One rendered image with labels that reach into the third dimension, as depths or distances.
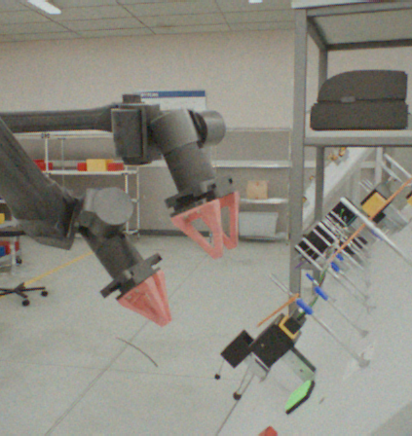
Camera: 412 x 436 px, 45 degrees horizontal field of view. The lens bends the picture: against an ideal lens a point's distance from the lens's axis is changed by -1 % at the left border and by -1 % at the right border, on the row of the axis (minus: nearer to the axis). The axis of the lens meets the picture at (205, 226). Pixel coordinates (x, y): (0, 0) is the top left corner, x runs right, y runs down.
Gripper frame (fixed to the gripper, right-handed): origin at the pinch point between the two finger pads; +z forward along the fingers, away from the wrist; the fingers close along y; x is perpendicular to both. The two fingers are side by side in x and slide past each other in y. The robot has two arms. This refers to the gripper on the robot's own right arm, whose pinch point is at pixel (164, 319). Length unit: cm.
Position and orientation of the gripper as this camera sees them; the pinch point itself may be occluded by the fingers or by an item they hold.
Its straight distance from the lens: 78.8
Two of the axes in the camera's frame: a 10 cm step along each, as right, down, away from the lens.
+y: 3.9, -2.2, 8.9
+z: 5.9, 8.0, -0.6
